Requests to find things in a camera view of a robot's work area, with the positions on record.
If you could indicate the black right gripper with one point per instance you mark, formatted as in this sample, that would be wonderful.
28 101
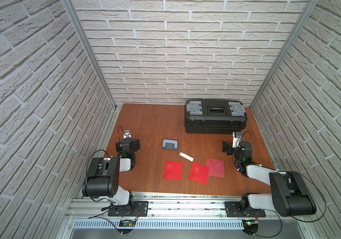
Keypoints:
230 148

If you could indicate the red envelope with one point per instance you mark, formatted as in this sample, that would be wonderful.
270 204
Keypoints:
199 173
216 167
173 170

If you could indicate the white glue stick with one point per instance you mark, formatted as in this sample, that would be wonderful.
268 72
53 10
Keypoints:
187 157

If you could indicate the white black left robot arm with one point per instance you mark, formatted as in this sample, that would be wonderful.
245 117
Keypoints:
102 179

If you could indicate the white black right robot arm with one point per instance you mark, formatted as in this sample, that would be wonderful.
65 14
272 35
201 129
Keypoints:
289 194

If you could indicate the black plastic toolbox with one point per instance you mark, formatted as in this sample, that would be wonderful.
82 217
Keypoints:
214 116

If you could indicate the grey hole punch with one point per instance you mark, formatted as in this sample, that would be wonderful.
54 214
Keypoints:
170 144

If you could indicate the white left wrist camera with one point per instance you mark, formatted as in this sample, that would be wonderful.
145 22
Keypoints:
127 134

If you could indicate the aluminium right corner post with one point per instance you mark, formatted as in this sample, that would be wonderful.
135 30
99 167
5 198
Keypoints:
297 28

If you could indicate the aluminium corner post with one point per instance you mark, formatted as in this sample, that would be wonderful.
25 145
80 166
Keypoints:
76 22
297 28

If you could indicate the aluminium left corner post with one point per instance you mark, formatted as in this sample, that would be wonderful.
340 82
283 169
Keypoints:
76 22

